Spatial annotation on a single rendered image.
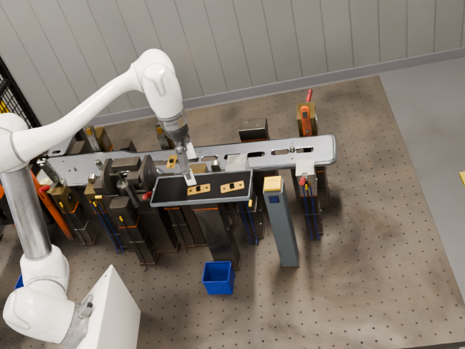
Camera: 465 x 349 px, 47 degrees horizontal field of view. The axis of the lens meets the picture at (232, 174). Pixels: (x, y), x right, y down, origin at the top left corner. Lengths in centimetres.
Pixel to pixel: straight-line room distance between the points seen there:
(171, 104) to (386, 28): 278
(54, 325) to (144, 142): 133
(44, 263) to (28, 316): 21
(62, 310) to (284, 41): 274
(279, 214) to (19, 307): 96
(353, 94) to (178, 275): 138
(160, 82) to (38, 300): 90
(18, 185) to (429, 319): 150
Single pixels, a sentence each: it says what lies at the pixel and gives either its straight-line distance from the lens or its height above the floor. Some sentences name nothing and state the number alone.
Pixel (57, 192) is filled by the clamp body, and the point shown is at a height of 105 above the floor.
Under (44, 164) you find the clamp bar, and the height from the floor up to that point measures 120.
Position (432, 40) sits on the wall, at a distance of 436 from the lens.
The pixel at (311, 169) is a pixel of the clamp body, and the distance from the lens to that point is 204.
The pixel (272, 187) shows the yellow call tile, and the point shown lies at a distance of 186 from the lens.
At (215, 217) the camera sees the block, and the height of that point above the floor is 104.
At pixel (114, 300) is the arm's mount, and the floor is 95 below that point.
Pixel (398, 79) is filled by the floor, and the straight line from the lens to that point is 428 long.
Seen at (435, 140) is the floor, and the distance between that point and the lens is 374.
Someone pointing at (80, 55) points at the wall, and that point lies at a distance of 429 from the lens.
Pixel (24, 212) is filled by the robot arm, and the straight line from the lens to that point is 201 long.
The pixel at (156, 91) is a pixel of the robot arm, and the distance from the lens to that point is 161.
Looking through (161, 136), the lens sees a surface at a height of 105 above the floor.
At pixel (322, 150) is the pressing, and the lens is 221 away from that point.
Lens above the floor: 247
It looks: 42 degrees down
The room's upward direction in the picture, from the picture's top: 17 degrees counter-clockwise
